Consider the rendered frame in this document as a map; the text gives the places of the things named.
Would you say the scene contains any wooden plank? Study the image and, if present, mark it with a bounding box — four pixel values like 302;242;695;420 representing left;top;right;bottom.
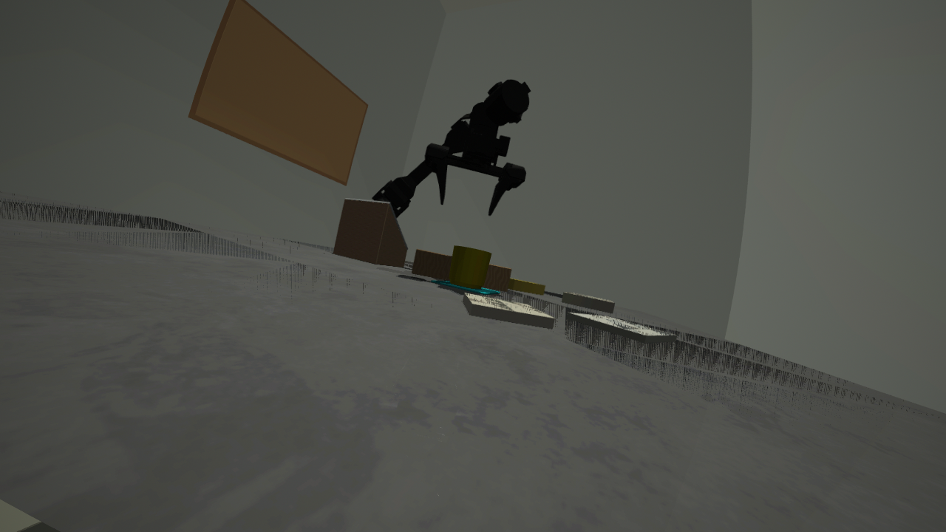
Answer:
412;249;512;292

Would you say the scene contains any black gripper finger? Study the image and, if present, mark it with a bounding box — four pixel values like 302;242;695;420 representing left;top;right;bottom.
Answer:
489;177;518;216
431;159;448;205

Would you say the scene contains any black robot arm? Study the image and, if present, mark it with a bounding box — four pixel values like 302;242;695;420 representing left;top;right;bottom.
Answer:
372;79;531;218

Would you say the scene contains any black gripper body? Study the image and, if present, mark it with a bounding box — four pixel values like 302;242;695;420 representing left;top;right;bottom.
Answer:
425;125;526;188

